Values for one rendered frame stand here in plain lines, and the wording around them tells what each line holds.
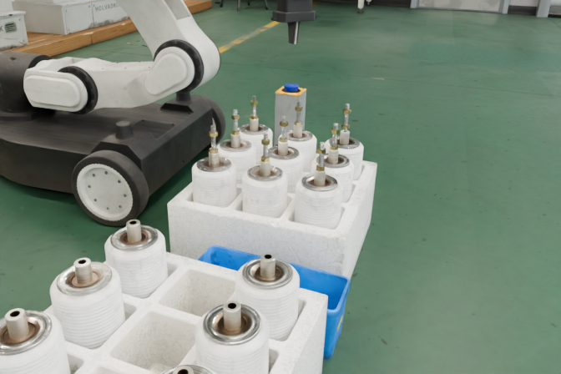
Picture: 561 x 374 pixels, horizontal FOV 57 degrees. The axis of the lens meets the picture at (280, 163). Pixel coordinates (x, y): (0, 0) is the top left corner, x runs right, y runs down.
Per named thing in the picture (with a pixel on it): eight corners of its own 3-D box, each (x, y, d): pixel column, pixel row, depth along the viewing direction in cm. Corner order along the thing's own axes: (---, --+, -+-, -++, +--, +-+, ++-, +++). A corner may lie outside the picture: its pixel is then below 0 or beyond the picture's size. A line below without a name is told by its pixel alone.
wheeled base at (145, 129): (-56, 181, 149) (-86, 68, 136) (61, 123, 195) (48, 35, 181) (139, 217, 134) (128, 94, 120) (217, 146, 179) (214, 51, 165)
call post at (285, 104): (272, 193, 153) (274, 93, 141) (280, 184, 159) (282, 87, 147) (295, 197, 151) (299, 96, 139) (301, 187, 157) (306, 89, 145)
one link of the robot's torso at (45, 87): (26, 110, 151) (17, 66, 146) (69, 92, 169) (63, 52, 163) (86, 118, 146) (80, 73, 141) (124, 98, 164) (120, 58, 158)
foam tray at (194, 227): (171, 272, 117) (166, 203, 109) (238, 197, 151) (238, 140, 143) (338, 313, 106) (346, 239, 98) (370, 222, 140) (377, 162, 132)
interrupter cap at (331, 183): (295, 188, 102) (295, 185, 102) (307, 174, 109) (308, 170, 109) (331, 195, 100) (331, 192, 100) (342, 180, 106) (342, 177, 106)
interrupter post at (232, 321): (219, 329, 66) (219, 309, 64) (228, 317, 68) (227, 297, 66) (236, 335, 65) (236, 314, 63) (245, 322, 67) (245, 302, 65)
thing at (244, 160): (221, 201, 133) (219, 137, 126) (257, 204, 133) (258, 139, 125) (213, 220, 125) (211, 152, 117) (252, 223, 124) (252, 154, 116)
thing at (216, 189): (191, 246, 114) (187, 173, 107) (199, 224, 123) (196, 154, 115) (234, 248, 114) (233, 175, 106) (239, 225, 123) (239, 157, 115)
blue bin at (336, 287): (187, 322, 102) (184, 273, 97) (213, 290, 111) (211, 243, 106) (332, 366, 93) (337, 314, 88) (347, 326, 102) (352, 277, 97)
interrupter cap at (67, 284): (44, 289, 72) (43, 285, 72) (82, 260, 78) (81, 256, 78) (88, 303, 69) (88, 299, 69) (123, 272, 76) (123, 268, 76)
